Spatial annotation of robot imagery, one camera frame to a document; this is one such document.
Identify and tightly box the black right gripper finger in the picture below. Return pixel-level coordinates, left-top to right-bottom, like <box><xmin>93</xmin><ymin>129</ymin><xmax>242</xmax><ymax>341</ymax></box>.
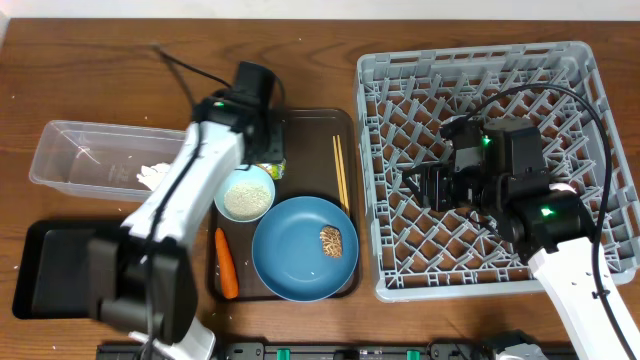
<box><xmin>402</xmin><ymin>162</ymin><xmax>432</xmax><ymax>176</ymax></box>
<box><xmin>402</xmin><ymin>173</ymin><xmax>426</xmax><ymax>206</ymax></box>

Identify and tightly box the green snack wrapper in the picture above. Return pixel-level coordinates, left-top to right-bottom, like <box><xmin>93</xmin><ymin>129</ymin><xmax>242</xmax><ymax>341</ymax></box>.
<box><xmin>258</xmin><ymin>160</ymin><xmax>286</xmax><ymax>180</ymax></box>

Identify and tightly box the pink cup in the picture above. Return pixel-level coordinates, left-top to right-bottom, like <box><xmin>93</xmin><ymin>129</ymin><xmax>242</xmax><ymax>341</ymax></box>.
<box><xmin>549</xmin><ymin>183</ymin><xmax>577</xmax><ymax>194</ymax></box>

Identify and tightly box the white tissue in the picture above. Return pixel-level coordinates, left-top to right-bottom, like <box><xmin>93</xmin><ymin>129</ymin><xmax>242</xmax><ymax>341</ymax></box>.
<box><xmin>136</xmin><ymin>163</ymin><xmax>171</xmax><ymax>191</ymax></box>

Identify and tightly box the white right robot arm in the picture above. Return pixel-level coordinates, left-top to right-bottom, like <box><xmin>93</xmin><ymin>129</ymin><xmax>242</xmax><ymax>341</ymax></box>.
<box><xmin>402</xmin><ymin>118</ymin><xmax>639</xmax><ymax>359</ymax></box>

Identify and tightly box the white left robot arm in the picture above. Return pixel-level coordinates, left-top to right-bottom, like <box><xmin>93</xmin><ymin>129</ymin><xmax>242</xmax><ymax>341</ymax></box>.
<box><xmin>87</xmin><ymin>62</ymin><xmax>284</xmax><ymax>359</ymax></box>

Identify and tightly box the grey dishwasher rack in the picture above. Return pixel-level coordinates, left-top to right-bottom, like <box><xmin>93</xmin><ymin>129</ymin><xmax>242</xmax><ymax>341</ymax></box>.
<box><xmin>354</xmin><ymin>41</ymin><xmax>639</xmax><ymax>302</ymax></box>

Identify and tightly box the brown serving tray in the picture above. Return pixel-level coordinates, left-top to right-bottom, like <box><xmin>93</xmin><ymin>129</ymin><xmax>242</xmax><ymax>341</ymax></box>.
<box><xmin>210</xmin><ymin>109</ymin><xmax>358</xmax><ymax>302</ymax></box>

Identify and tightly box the light blue rice bowl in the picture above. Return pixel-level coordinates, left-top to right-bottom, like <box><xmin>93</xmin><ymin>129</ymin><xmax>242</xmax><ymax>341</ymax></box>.
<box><xmin>214</xmin><ymin>165</ymin><xmax>276</xmax><ymax>223</ymax></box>

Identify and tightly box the wooden chopstick left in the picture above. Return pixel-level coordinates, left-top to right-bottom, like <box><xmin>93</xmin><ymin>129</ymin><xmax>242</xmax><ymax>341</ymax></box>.
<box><xmin>332</xmin><ymin>135</ymin><xmax>348</xmax><ymax>215</ymax></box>

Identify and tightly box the wooden chopstick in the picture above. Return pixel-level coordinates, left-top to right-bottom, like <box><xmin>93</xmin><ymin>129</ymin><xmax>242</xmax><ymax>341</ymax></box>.
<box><xmin>336</xmin><ymin>135</ymin><xmax>351</xmax><ymax>217</ymax></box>
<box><xmin>332</xmin><ymin>135</ymin><xmax>348</xmax><ymax>215</ymax></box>

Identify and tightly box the wooden chopstick right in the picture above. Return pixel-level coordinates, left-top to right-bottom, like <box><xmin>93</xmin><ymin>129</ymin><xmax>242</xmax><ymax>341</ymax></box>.
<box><xmin>336</xmin><ymin>135</ymin><xmax>351</xmax><ymax>217</ymax></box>

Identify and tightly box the brown shiitake mushroom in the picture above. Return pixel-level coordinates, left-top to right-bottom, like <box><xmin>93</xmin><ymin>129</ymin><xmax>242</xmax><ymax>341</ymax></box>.
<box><xmin>320</xmin><ymin>226</ymin><xmax>343</xmax><ymax>258</ymax></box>

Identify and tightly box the large blue plate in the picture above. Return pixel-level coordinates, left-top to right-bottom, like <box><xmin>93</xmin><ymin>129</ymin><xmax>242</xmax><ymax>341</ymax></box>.
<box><xmin>252</xmin><ymin>196</ymin><xmax>359</xmax><ymax>302</ymax></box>

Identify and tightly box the orange carrot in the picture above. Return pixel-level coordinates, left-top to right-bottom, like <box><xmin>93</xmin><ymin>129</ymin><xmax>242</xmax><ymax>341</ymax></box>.
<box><xmin>214</xmin><ymin>228</ymin><xmax>239</xmax><ymax>299</ymax></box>

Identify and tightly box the clear plastic bin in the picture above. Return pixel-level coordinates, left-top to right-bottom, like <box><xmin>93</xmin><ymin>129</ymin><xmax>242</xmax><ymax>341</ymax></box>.
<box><xmin>29</xmin><ymin>120</ymin><xmax>185</xmax><ymax>202</ymax></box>

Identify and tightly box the black plastic bin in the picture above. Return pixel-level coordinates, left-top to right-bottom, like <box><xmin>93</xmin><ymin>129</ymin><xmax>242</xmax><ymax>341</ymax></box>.
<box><xmin>12</xmin><ymin>218</ymin><xmax>121</xmax><ymax>320</ymax></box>

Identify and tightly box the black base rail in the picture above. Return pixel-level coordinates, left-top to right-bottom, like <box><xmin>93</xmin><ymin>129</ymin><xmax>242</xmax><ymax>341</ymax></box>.
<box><xmin>95</xmin><ymin>329</ymin><xmax>581</xmax><ymax>360</ymax></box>

